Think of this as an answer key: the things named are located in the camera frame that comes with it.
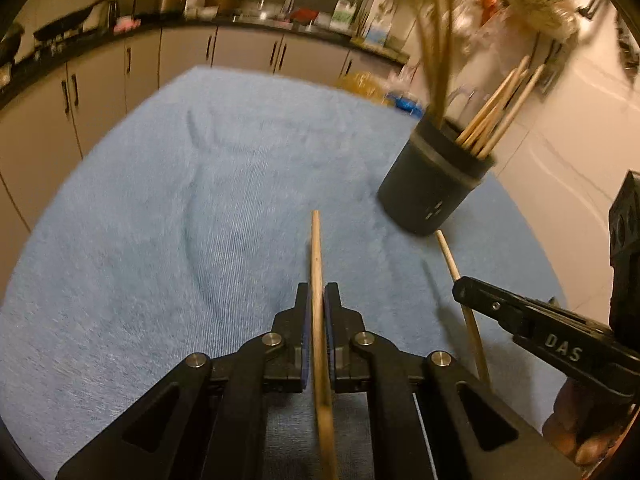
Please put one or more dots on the blue plastic bag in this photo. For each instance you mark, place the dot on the blue plastic bag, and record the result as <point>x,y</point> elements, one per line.
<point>407,102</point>

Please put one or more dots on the dark grey chopstick holder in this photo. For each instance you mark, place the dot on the dark grey chopstick holder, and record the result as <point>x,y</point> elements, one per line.
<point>425,185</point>

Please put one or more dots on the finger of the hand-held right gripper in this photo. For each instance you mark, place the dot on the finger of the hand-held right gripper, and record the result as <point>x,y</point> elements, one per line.
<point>560,345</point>

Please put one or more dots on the black wok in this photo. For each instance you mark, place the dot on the black wok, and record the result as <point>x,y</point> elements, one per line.
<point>65,25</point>

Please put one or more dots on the blue terry cloth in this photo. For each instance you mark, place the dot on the blue terry cloth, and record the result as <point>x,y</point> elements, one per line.
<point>150,210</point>

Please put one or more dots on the cream kitchen cabinets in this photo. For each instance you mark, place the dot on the cream kitchen cabinets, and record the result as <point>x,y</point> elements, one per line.
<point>100,90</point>

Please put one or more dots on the green label detergent bottle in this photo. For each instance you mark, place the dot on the green label detergent bottle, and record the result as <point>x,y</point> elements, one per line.
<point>343,15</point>

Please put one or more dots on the clear glass pitcher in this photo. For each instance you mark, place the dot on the clear glass pitcher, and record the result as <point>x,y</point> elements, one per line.
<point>462,102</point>

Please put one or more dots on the hanging bag with white contents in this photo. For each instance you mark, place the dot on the hanging bag with white contents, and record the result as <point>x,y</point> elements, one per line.
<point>540,5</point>

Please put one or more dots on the yellow plastic bag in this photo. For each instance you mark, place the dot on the yellow plastic bag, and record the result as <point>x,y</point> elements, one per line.
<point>362,85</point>

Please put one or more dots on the wall socket with plug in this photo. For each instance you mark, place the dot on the wall socket with plug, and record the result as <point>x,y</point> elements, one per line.
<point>549,80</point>

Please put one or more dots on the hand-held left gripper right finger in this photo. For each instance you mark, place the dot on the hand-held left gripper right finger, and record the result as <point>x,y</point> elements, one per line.
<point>329,345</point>

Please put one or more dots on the black kitchen countertop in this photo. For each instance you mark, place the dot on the black kitchen countertop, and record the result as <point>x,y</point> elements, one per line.
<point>200,22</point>

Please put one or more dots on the pink cloth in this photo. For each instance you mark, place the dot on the pink cloth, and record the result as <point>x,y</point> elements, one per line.
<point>127,25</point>

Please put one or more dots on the blue label plastic bottle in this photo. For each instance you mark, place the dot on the blue label plastic bottle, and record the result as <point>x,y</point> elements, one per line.
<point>376,32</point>

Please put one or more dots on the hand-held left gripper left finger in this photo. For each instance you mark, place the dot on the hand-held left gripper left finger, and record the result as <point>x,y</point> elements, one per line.
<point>305,345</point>

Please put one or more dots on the bunch of chopsticks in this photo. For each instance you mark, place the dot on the bunch of chopsticks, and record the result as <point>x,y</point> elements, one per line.
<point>492,115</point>

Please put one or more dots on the dark cooking pot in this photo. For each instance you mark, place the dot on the dark cooking pot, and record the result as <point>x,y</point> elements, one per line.
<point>11,45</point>

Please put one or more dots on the light wooden chopstick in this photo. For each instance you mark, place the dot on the light wooden chopstick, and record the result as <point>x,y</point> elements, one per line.
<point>447,255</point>
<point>316,250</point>

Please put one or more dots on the person's right hand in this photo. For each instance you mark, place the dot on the person's right hand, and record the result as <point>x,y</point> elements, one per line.
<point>575,425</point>

